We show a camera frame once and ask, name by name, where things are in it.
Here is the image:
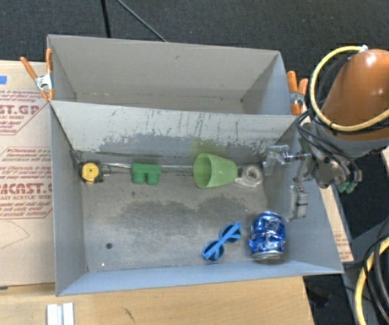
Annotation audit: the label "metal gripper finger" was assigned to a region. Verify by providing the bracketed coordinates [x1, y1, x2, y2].
[261, 144, 312, 177]
[287, 185, 310, 223]

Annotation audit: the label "crushed blue drink can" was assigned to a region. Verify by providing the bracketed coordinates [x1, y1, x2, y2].
[247, 210, 287, 261]

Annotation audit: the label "green plastic cup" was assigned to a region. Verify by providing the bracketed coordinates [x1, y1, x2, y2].
[192, 152, 239, 190]

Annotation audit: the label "blue sunglasses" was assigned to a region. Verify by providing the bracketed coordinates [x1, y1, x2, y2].
[201, 221, 243, 263]

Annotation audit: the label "grey metal bin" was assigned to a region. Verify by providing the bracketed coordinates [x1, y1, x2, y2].
[46, 34, 346, 297]

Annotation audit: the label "green double-cylinder block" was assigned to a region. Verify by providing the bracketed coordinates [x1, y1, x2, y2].
[131, 162, 163, 186]

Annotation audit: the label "yellow and black tape measure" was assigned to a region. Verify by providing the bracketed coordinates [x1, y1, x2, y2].
[80, 160, 105, 186]

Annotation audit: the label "brown cardboard board, red print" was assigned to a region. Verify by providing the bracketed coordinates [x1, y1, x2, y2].
[0, 58, 355, 293]

